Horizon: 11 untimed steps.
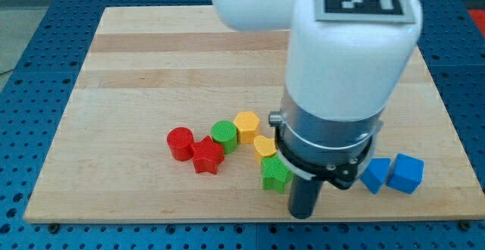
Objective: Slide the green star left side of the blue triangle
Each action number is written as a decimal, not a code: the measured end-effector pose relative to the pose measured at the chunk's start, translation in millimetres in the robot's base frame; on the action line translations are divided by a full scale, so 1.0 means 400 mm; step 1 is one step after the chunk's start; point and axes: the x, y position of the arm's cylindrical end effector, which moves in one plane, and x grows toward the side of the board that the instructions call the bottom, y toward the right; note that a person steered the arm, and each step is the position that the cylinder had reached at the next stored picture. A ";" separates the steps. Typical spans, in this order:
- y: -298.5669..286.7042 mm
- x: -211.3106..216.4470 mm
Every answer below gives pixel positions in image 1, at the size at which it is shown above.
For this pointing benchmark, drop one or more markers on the blue cube block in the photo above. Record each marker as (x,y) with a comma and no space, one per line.
(406,174)

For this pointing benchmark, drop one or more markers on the red star block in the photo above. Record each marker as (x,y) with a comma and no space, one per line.
(207,155)

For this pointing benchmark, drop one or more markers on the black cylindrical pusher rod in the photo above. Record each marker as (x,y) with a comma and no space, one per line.
(303,197)

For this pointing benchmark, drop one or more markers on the yellow hexagon block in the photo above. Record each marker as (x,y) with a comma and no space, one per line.
(248,126)

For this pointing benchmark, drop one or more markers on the light wooden board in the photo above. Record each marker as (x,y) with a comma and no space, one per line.
(150,69)

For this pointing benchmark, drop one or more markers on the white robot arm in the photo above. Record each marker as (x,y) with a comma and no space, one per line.
(344,59)

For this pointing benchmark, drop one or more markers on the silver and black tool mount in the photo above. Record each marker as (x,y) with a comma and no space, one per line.
(321,149)

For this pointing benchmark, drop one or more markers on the green star block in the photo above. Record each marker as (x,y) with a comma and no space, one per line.
(274,174)

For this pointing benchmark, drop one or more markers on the green cylinder block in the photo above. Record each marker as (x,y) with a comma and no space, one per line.
(224,132)

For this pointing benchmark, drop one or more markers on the red cylinder block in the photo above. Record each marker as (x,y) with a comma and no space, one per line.
(180,140)

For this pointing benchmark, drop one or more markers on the yellow heart block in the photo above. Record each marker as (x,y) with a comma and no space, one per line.
(264,148)

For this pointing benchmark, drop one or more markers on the black and white fiducial tag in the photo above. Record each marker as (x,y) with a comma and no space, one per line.
(369,11)

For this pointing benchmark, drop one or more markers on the blue triangle block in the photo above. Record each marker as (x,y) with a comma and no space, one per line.
(375,174)

